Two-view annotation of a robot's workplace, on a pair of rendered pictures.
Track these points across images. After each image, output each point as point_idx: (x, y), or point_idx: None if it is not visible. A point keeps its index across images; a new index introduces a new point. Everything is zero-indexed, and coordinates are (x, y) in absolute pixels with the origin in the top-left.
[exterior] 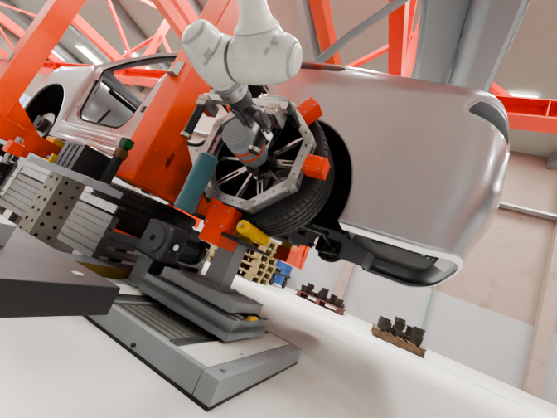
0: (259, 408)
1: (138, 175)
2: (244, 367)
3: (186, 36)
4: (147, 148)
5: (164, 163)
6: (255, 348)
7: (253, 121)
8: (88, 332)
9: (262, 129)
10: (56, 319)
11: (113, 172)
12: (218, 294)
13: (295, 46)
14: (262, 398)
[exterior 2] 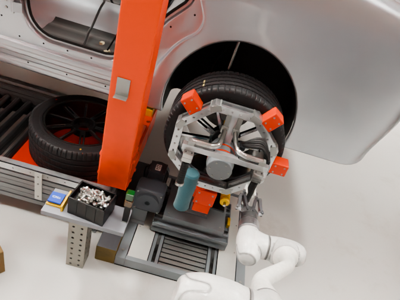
0: (252, 277)
1: (128, 184)
2: (243, 268)
3: (244, 263)
4: (127, 167)
5: (136, 158)
6: (234, 235)
7: (246, 194)
8: (166, 286)
9: (253, 200)
10: (149, 289)
11: (129, 213)
12: (212, 229)
13: (305, 261)
14: (249, 266)
